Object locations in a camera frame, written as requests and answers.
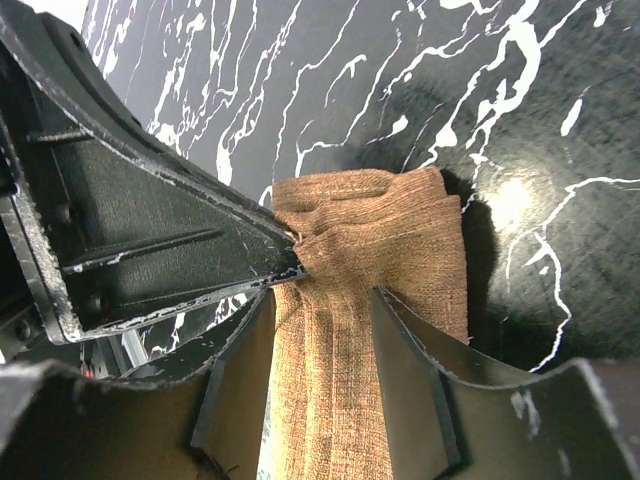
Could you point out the black marble pattern mat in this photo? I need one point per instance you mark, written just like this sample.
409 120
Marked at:
530 108

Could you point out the brown cloth napkin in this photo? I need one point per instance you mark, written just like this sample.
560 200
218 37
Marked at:
353 231

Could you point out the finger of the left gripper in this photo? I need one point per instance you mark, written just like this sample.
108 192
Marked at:
112 229

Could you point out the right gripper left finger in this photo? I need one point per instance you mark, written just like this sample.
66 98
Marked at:
196 413

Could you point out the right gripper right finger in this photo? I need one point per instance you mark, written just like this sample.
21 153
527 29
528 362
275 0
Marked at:
452 412

